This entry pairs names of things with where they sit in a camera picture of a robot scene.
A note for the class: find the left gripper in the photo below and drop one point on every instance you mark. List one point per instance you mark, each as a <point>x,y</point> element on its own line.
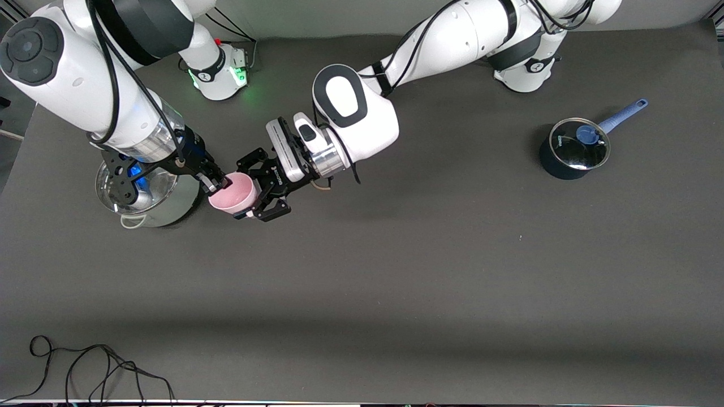
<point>275,180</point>

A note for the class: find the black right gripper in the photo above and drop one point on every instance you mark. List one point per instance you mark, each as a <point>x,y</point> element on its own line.
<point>193,155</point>

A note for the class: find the pink plastic cup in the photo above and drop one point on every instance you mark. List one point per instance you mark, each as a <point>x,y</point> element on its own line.
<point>235,195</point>

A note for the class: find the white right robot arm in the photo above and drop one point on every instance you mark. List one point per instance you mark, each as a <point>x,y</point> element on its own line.
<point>73,73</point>

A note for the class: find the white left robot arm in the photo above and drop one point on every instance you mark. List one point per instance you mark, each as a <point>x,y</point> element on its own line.
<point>452,39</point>

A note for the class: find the grey-green cooking pot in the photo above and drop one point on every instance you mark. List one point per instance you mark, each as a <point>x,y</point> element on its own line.
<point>181,210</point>

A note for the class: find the glass lid with grey knob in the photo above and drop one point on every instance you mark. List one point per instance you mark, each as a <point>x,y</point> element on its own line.
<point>154,196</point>

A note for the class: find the dark grey table cover sheet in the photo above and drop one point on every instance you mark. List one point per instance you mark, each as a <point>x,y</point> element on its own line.
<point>362,282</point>

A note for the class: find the dark blue saucepan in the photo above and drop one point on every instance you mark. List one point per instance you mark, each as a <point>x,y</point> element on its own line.
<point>557,169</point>

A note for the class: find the glass lid with blue knob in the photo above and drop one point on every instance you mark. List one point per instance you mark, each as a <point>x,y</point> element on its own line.
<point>572,154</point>

